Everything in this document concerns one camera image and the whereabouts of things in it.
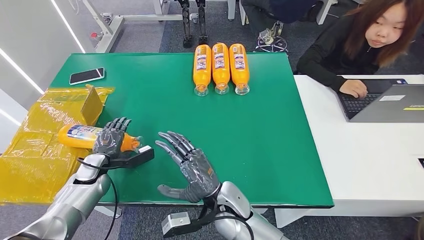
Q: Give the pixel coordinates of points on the black smartphone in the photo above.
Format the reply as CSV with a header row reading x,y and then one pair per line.
x,y
86,76

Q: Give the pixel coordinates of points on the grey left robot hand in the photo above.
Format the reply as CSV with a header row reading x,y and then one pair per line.
x,y
111,139

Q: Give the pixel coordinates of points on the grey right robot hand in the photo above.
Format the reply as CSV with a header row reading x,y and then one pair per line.
x,y
197,172

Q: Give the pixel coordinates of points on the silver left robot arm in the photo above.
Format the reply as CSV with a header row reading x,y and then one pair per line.
x,y
76,198

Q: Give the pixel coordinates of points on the white desk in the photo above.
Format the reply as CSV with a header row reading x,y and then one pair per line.
x,y
364,165

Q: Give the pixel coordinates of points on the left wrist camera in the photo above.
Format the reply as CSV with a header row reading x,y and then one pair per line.
x,y
132,160

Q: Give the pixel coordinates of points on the small black device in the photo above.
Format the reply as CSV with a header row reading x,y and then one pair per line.
x,y
421,163

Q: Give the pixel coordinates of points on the swivel chair base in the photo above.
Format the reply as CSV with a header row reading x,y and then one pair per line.
x,y
273,41

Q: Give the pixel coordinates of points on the person in black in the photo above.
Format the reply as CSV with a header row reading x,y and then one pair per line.
x,y
334,56

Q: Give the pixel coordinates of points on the green table mat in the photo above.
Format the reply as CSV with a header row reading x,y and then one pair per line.
x,y
205,139

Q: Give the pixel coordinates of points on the yellow wrapped cardboard box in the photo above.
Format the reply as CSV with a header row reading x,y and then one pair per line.
x,y
36,145

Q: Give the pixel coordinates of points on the grey laptop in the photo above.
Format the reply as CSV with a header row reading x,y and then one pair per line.
x,y
384,106

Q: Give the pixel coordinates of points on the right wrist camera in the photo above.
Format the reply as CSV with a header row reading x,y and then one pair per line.
x,y
179,223

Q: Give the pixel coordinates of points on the white metal stand frame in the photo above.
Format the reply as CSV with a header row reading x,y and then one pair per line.
x,y
112,24

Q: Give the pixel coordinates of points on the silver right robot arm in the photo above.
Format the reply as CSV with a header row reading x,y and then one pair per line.
x,y
233,198

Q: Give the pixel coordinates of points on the person in dark blue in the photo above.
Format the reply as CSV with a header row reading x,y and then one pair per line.
x,y
291,10

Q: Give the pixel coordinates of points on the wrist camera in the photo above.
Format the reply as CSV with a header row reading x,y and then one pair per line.
x,y
132,160
179,223

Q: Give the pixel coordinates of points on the orange juice bottle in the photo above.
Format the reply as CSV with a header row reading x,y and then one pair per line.
x,y
221,64
202,66
78,137
239,64

